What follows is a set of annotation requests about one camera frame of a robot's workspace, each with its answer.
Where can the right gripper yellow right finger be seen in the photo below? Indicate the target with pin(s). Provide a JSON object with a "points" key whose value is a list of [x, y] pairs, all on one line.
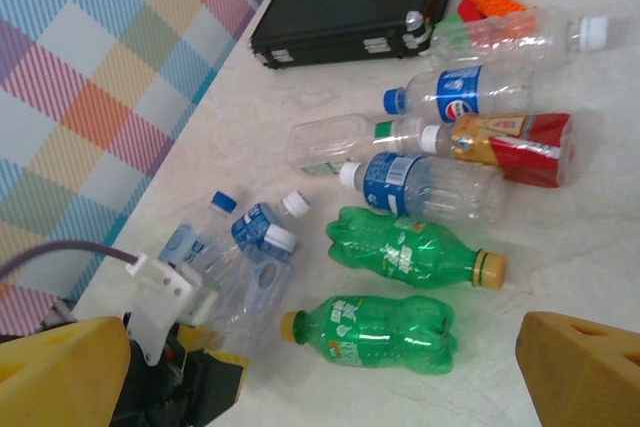
{"points": [[585, 377]]}

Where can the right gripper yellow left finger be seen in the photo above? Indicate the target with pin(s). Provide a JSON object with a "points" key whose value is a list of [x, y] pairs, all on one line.
{"points": [[55, 377]]}

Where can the large clear bottle white cap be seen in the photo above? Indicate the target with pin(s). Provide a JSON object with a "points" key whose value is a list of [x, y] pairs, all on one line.
{"points": [[500, 42]]}

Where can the pale label bottle blue cap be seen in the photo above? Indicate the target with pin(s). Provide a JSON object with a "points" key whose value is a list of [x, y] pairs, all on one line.
{"points": [[192, 247]]}

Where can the Pepsi label bottle blue cap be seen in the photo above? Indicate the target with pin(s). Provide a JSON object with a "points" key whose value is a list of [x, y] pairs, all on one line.
{"points": [[457, 92]]}

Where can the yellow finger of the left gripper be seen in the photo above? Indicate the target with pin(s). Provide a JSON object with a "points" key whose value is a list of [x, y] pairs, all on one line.
{"points": [[202, 337], [225, 359]]}

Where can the small blue label bottle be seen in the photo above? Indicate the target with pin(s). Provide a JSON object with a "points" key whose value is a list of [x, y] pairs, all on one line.
{"points": [[252, 227]]}

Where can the red and gold carton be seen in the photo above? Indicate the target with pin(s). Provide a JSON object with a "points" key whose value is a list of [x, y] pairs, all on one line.
{"points": [[525, 147]]}

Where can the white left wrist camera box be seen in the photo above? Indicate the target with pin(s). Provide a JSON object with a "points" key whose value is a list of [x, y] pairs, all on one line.
{"points": [[160, 297]]}

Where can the green bottle yellow cap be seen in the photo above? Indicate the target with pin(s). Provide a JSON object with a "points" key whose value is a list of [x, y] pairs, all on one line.
{"points": [[400, 252], [380, 332]]}

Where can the large blue label bottle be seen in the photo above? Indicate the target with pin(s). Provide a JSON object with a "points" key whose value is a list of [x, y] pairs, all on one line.
{"points": [[390, 182]]}

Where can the clear square bottle green cap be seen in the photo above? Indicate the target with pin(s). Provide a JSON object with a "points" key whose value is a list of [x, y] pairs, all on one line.
{"points": [[330, 142]]}

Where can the small clear bottle white cap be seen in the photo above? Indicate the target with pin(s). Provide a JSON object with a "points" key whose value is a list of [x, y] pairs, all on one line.
{"points": [[260, 292]]}

